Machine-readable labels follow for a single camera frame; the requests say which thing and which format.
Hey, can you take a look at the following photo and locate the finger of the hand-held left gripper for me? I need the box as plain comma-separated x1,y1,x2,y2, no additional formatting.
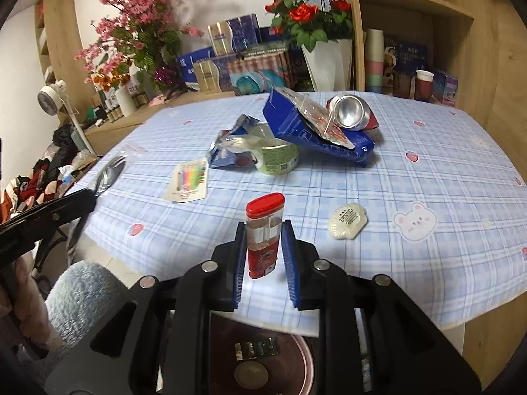
0,188,98,264

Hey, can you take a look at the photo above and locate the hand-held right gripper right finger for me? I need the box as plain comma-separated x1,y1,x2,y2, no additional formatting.
281,219,482,395

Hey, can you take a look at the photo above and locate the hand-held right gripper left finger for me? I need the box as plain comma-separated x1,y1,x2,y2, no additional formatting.
45,221,248,395

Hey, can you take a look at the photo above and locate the red-capped clear bottle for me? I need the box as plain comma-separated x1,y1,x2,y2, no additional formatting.
246,193,286,280

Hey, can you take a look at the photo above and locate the clear plastic wrapper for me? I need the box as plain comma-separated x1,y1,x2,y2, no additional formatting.
94,155,127,197

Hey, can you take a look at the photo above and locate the dark red trash bin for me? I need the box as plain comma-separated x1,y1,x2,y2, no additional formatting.
209,312,321,395

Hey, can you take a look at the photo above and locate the blue foil bag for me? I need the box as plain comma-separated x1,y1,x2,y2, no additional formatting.
209,114,271,169

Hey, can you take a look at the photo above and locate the crushed red soda can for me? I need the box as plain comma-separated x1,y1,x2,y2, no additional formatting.
326,94,382,132

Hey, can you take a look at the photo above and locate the pile of clothes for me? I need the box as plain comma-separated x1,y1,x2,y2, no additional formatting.
0,125,100,217

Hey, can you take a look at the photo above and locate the white shell-shaped packet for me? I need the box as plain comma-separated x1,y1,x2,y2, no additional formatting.
329,203,367,240

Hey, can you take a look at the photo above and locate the grey fluffy rug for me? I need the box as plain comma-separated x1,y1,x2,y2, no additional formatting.
44,261,139,343

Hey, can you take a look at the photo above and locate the card of coloured candles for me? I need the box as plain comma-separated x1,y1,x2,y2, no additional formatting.
164,158,210,203

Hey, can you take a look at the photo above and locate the person's pale pink clothing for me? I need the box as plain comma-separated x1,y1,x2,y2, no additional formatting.
0,251,52,349

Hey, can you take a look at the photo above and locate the green paper cup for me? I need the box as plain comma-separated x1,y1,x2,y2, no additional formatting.
252,125,300,174

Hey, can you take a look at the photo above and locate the wooden sideboard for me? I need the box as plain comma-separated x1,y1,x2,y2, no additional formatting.
84,90,236,156

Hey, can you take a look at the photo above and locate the white desk fan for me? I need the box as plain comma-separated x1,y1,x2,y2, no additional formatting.
36,80,95,154

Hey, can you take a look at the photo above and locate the small white vase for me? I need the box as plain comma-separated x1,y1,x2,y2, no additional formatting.
114,84,137,117

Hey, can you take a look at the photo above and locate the blue plaid tablecloth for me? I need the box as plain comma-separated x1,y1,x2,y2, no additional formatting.
81,90,527,339

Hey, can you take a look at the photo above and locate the blue carton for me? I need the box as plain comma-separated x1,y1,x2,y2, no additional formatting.
263,88,376,168

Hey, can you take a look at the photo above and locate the orange flower bunch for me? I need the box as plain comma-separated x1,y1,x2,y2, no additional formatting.
92,71,132,91

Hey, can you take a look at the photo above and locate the clear blister pack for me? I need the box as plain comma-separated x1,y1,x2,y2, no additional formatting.
275,87,357,151

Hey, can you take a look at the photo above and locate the purple flower bunch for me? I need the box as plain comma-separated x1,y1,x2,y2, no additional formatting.
153,65,179,86

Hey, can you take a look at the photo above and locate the pink striped box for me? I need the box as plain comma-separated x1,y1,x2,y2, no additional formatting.
228,47,290,96

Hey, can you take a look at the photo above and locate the blue gift box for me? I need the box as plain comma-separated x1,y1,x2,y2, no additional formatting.
177,46,231,92

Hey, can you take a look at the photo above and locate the white square vase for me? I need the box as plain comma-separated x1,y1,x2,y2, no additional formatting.
301,39,355,92

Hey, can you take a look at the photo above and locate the pink blossom bouquet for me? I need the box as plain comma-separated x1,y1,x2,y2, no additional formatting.
74,0,207,91

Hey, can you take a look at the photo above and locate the stack of pastel cups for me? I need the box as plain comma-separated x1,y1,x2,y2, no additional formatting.
364,28,386,93

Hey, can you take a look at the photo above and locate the red paper cup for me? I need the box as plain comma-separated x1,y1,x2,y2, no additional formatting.
414,70,435,102

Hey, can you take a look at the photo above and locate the blue box with bottle picture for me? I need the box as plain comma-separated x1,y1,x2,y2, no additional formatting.
207,13,261,57

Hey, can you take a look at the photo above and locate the small blue printed box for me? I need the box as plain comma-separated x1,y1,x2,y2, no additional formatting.
432,70,460,106

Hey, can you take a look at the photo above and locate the dark blue box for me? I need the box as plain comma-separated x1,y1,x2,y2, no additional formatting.
384,35,428,70

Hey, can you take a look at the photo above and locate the red rose bouquet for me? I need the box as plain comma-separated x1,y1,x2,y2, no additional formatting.
264,0,355,53

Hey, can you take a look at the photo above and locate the wooden shelf unit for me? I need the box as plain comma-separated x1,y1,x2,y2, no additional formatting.
341,0,527,141

